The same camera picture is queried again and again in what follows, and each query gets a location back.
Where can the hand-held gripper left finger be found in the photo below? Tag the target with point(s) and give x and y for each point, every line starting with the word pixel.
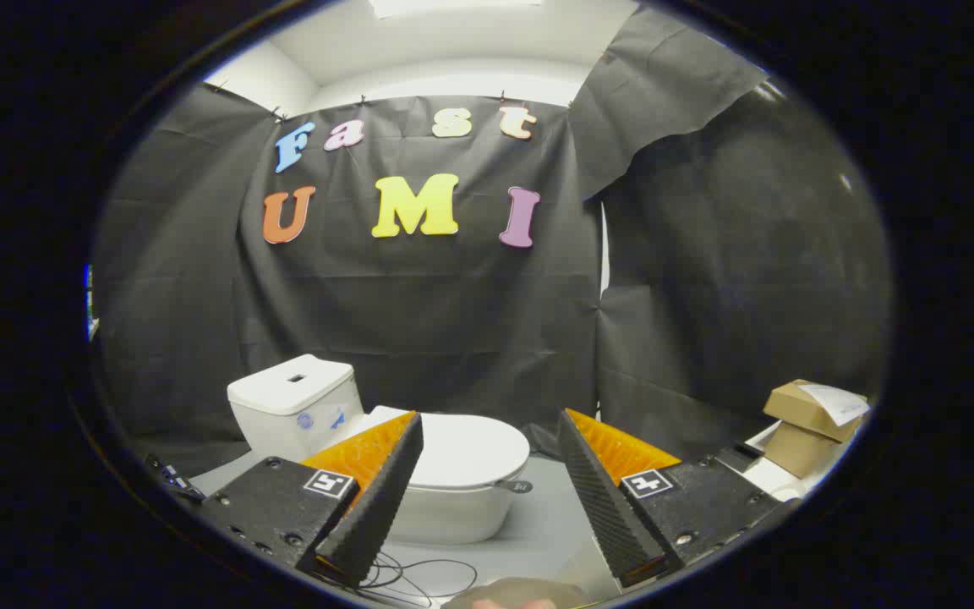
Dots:
pixel 377 507

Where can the white toilet lid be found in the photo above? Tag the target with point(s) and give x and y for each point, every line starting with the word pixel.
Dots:
pixel 470 448

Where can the black backdrop cloth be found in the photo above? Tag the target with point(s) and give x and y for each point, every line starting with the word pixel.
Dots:
pixel 453 321

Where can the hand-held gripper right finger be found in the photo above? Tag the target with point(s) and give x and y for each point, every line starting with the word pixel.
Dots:
pixel 605 499

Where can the white toilet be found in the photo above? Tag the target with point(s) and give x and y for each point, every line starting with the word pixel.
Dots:
pixel 292 414

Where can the brown cardboard box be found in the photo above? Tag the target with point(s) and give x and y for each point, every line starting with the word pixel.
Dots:
pixel 796 410
pixel 796 452

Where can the white paper sheet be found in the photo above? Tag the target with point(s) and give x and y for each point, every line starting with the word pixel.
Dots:
pixel 838 402

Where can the ceiling light panel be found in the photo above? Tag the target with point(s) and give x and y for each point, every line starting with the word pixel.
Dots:
pixel 453 7

